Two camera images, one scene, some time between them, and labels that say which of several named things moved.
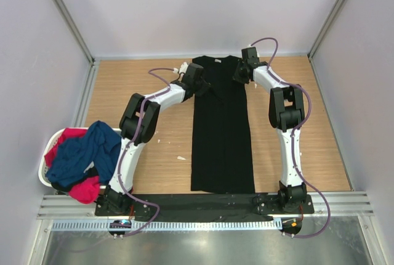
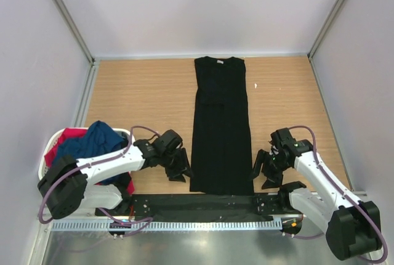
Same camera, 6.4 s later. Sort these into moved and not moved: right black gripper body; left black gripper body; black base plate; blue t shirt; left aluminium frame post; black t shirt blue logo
Moved: left black gripper body; right black gripper body
Not moved: blue t shirt; black base plate; left aluminium frame post; black t shirt blue logo
